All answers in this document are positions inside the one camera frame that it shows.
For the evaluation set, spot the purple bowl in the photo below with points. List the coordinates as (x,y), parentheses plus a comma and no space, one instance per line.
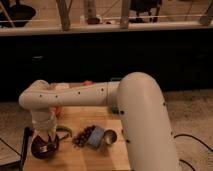
(37,143)

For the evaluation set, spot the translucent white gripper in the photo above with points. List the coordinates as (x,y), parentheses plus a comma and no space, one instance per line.
(45,122)

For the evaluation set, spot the small orange fruit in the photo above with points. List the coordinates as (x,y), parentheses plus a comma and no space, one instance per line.
(88,83)

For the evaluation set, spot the green dish rack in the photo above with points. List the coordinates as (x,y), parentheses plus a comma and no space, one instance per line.
(115,108)

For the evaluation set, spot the orange bowl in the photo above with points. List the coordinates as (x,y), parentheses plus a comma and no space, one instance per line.
(57,110)

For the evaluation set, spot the green pepper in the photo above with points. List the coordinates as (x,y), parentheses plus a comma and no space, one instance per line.
(64,129)

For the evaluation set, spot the small metal cup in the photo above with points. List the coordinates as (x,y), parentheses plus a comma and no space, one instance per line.
(110,137)

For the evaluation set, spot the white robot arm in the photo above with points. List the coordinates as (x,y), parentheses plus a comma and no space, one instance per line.
(142,110)

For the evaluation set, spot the black chair frame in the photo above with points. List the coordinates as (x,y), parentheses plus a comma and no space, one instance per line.
(23,154)

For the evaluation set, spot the bunch of red grapes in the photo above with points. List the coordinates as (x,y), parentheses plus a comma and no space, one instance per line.
(82,137)

